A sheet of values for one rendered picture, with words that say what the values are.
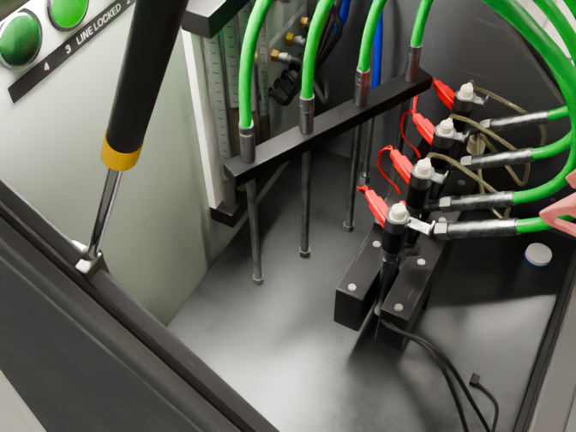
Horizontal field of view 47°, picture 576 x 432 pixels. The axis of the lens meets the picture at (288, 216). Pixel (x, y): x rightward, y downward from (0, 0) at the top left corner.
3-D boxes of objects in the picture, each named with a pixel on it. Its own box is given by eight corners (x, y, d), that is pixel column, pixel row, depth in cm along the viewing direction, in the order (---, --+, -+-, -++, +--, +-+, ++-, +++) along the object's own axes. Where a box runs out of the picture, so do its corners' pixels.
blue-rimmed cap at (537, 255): (546, 271, 105) (549, 266, 104) (521, 261, 106) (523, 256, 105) (552, 253, 107) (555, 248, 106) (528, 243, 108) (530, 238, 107)
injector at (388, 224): (400, 329, 91) (422, 235, 75) (367, 315, 93) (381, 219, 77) (408, 313, 93) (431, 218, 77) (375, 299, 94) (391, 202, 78)
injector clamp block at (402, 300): (394, 375, 94) (408, 320, 82) (330, 345, 97) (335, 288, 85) (472, 212, 113) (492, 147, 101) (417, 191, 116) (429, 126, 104)
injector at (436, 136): (441, 246, 100) (468, 146, 84) (410, 234, 102) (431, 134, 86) (447, 233, 102) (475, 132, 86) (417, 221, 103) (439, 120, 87)
